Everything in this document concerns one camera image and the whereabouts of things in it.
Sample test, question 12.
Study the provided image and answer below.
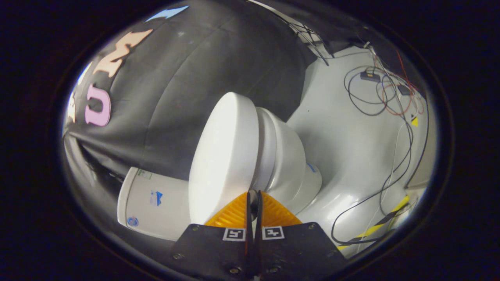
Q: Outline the yellow black hazard tape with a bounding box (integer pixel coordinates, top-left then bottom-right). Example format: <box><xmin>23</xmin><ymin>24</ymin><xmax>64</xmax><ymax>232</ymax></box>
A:
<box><xmin>337</xmin><ymin>194</ymin><xmax>411</xmax><ymax>251</ymax></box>

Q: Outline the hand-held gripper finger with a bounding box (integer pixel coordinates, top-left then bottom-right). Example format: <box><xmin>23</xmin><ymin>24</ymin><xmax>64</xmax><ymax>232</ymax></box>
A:
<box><xmin>172</xmin><ymin>191</ymin><xmax>254</xmax><ymax>279</ymax></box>
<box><xmin>255</xmin><ymin>190</ymin><xmax>348</xmax><ymax>279</ymax></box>

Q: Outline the white toilet with tank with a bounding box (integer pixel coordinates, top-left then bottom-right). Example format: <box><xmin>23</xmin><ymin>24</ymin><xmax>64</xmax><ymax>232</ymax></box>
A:
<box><xmin>117</xmin><ymin>106</ymin><xmax>323</xmax><ymax>241</ymax></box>

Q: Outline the thin red cable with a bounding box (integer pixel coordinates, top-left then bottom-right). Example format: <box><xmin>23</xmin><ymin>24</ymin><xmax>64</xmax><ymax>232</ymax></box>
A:
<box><xmin>373</xmin><ymin>49</ymin><xmax>424</xmax><ymax>117</ymax></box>

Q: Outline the long black cable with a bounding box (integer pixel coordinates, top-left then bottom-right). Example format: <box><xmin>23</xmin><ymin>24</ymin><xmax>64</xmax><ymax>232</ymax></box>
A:
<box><xmin>330</xmin><ymin>64</ymin><xmax>430</xmax><ymax>247</ymax></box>

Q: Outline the black backdrop cloth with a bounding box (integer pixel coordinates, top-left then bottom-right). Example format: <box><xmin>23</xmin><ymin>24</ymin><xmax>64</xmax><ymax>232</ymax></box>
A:
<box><xmin>62</xmin><ymin>0</ymin><xmax>391</xmax><ymax>203</ymax></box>

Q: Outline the white toilet lid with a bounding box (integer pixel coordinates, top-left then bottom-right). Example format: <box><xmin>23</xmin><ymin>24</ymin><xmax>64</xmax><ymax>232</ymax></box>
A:
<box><xmin>188</xmin><ymin>92</ymin><xmax>261</xmax><ymax>226</ymax></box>

